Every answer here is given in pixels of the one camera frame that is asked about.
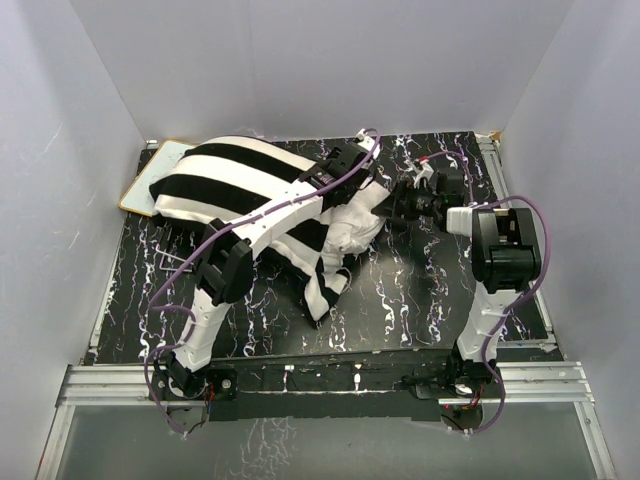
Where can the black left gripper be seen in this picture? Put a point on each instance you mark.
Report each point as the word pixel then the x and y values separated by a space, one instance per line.
pixel 330 159

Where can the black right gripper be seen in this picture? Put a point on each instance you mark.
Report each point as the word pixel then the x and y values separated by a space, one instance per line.
pixel 399 204

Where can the white pillow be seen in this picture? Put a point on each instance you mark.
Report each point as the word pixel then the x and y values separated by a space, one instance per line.
pixel 353 225

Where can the black white striped pillowcase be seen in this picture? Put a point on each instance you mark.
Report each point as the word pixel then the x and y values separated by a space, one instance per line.
pixel 229 177

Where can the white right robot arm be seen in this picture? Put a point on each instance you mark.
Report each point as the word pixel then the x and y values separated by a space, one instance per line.
pixel 505 258

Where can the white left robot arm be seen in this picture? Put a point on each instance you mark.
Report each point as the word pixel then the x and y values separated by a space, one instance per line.
pixel 224 268

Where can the yellow framed whiteboard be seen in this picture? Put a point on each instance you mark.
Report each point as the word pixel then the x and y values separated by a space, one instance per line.
pixel 156 159

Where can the aluminium table frame rail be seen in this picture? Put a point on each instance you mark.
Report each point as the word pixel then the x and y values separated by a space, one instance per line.
pixel 374 385

